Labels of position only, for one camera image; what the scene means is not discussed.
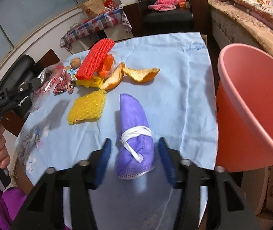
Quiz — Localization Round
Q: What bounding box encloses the pink cloth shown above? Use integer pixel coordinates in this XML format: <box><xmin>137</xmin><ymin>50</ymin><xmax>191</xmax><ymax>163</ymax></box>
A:
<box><xmin>148</xmin><ymin>0</ymin><xmax>188</xmax><ymax>12</ymax></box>

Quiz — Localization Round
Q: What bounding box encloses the red gift box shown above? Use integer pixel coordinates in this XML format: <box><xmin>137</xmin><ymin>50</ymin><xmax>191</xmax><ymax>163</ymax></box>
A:
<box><xmin>103</xmin><ymin>0</ymin><xmax>118</xmax><ymax>9</ymax></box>

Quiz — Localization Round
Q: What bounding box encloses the folded patchwork quilt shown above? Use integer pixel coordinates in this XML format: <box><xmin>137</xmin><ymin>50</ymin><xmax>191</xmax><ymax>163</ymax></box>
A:
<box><xmin>211</xmin><ymin>0</ymin><xmax>273</xmax><ymax>37</ymax></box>

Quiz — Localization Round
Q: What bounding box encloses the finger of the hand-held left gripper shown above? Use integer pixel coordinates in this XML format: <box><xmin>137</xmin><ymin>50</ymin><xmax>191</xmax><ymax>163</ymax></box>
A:
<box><xmin>0</xmin><ymin>77</ymin><xmax>43</xmax><ymax>115</ymax></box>

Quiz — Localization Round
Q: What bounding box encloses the brown paper bag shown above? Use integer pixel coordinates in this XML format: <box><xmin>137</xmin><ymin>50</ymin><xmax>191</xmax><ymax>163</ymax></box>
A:
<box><xmin>79</xmin><ymin>0</ymin><xmax>106</xmax><ymax>19</ymax></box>

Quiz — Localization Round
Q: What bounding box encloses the purple face mask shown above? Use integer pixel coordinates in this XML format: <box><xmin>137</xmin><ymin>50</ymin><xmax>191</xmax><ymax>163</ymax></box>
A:
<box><xmin>116</xmin><ymin>93</ymin><xmax>155</xmax><ymax>180</ymax></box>

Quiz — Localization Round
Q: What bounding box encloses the red patterned snack bag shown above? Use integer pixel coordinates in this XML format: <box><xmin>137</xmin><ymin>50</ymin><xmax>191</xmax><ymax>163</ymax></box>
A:
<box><xmin>29</xmin><ymin>62</ymin><xmax>65</xmax><ymax>113</ymax></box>

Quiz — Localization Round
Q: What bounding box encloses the black leather armchair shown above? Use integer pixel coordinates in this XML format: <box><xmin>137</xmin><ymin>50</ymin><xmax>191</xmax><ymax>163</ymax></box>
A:
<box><xmin>138</xmin><ymin>0</ymin><xmax>197</xmax><ymax>33</ymax></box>

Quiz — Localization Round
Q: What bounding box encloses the dark wooden side table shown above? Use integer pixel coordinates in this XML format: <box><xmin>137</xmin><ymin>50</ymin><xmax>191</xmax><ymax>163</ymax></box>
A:
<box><xmin>122</xmin><ymin>2</ymin><xmax>149</xmax><ymax>39</ymax></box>

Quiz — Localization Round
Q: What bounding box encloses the dark wooden nightstand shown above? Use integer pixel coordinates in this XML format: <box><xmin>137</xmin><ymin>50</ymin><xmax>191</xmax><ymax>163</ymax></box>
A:
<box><xmin>189</xmin><ymin>0</ymin><xmax>210</xmax><ymax>33</ymax></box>

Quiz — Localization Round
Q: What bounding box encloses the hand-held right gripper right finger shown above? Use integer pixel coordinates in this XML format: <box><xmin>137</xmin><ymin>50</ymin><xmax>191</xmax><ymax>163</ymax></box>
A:
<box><xmin>158</xmin><ymin>137</ymin><xmax>262</xmax><ymax>230</ymax></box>

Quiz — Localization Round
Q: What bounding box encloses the yellow foam fruit net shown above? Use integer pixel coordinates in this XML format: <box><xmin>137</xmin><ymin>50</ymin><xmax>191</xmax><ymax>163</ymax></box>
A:
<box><xmin>68</xmin><ymin>90</ymin><xmax>107</xmax><ymax>125</ymax></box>

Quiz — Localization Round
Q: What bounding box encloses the curled orange peel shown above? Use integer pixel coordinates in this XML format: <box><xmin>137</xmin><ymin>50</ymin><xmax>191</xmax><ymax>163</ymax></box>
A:
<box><xmin>100</xmin><ymin>62</ymin><xmax>125</xmax><ymax>91</ymax></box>

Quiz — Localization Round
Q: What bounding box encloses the black leather chair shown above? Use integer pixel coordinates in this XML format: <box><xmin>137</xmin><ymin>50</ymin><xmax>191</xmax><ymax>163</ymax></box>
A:
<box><xmin>0</xmin><ymin>54</ymin><xmax>36</xmax><ymax>94</ymax></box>

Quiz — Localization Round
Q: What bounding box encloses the pink plastic bucket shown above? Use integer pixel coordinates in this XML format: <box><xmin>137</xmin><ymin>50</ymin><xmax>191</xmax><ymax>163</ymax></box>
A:
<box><xmin>215</xmin><ymin>44</ymin><xmax>273</xmax><ymax>173</ymax></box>

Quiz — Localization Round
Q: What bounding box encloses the red patterned white cloth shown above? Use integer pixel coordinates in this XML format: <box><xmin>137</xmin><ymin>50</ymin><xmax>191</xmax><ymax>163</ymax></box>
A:
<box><xmin>121</xmin><ymin>11</ymin><xmax>133</xmax><ymax>34</ymax></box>

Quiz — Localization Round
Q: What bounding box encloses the orange plastic wrapper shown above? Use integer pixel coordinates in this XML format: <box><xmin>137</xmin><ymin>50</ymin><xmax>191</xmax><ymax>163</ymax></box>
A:
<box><xmin>98</xmin><ymin>54</ymin><xmax>115</xmax><ymax>78</ymax></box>

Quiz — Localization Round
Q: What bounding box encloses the red foam fruit net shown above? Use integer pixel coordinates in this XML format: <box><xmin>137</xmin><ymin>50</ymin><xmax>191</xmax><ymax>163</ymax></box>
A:
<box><xmin>75</xmin><ymin>38</ymin><xmax>115</xmax><ymax>80</ymax></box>

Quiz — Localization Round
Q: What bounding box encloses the checkered cloth side table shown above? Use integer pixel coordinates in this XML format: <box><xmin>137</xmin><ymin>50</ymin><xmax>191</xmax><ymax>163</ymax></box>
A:
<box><xmin>60</xmin><ymin>7</ymin><xmax>124</xmax><ymax>52</ymax></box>

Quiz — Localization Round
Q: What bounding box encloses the wide orange peel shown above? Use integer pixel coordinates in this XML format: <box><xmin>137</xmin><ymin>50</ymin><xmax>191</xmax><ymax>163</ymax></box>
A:
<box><xmin>122</xmin><ymin>67</ymin><xmax>161</xmax><ymax>84</ymax></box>

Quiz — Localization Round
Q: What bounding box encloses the yellow plastic bag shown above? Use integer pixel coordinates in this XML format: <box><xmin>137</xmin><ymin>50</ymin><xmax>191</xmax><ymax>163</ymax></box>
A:
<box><xmin>75</xmin><ymin>75</ymin><xmax>104</xmax><ymax>89</ymax></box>

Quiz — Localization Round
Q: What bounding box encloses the frosted glass sliding door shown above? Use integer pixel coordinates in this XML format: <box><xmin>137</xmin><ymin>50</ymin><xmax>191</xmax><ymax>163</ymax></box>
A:
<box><xmin>0</xmin><ymin>0</ymin><xmax>96</xmax><ymax>61</ymax></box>

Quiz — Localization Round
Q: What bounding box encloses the light blue tablecloth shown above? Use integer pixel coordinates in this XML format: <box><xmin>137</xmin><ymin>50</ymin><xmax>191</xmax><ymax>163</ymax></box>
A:
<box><xmin>14</xmin><ymin>32</ymin><xmax>220</xmax><ymax>230</ymax></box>

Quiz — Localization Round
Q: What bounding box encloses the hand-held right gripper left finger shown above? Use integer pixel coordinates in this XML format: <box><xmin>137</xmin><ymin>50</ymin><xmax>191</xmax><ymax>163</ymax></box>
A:
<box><xmin>11</xmin><ymin>138</ymin><xmax>113</xmax><ymax>230</ymax></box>

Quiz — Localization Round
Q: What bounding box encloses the white low table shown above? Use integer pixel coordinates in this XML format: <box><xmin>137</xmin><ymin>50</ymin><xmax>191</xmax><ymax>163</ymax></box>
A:
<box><xmin>71</xmin><ymin>24</ymin><xmax>133</xmax><ymax>53</ymax></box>

